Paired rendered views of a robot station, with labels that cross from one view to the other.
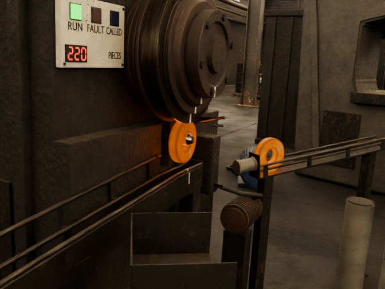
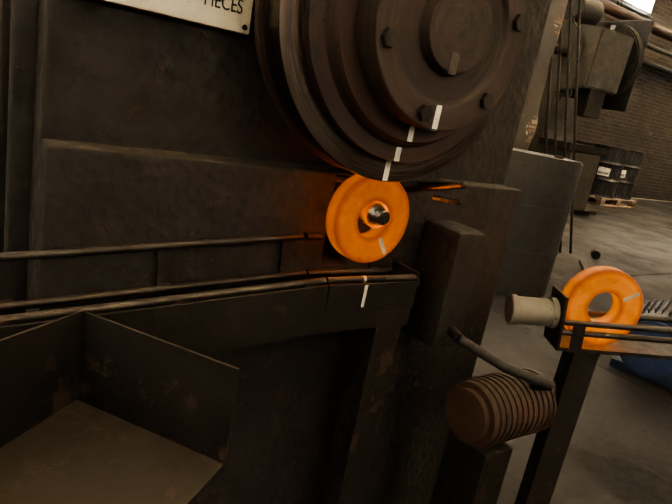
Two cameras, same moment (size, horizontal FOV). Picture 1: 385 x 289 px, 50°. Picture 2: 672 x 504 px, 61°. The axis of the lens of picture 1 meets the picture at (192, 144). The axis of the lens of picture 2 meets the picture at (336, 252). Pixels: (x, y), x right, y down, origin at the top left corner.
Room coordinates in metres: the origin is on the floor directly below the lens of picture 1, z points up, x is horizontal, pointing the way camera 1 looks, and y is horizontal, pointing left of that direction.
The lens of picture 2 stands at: (0.56, -0.36, 1.00)
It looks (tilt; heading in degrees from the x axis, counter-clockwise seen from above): 15 degrees down; 27
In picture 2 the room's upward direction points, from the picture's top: 11 degrees clockwise
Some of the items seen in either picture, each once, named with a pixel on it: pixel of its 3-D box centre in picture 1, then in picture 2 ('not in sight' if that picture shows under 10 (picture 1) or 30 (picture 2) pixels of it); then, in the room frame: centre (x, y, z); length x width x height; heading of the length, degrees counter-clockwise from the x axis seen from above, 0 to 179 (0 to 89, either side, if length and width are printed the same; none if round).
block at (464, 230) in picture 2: (204, 163); (441, 282); (1.63, -0.05, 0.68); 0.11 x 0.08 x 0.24; 64
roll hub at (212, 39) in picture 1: (211, 54); (448, 29); (1.37, -0.05, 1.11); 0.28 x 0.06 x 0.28; 154
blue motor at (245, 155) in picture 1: (255, 166); (658, 337); (3.62, -0.58, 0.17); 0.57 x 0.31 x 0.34; 174
